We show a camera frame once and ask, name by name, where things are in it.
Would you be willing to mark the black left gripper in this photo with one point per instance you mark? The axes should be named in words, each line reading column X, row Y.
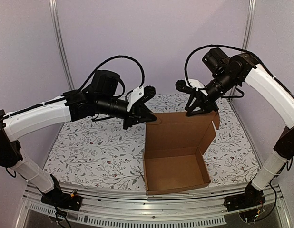
column 145, row 114

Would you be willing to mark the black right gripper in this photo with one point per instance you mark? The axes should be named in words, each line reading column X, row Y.
column 202, row 99

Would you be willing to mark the brown cardboard box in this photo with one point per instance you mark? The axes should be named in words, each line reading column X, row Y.
column 174, row 147

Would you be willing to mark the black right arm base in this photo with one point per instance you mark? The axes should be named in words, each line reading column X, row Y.
column 250, row 198

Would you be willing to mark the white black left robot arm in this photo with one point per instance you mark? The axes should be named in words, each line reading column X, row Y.
column 97, row 98

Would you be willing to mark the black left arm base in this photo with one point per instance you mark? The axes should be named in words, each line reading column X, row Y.
column 57, row 198

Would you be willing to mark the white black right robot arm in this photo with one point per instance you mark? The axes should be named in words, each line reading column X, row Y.
column 231, row 72

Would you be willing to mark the floral white table mat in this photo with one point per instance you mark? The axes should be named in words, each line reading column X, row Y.
column 103, row 154

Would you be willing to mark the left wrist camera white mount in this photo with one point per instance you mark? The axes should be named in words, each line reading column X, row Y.
column 140, row 94

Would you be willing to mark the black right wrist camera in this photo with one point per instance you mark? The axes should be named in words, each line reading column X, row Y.
column 188, row 87

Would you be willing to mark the aluminium front rail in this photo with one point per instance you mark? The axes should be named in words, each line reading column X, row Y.
column 110, row 208

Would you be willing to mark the right aluminium frame post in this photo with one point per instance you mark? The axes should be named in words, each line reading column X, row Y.
column 249, row 24

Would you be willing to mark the aluminium frame post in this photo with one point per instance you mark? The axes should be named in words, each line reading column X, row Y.
column 249, row 24
column 59, row 40

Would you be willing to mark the left aluminium frame post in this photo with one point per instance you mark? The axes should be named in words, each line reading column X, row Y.
column 59, row 40

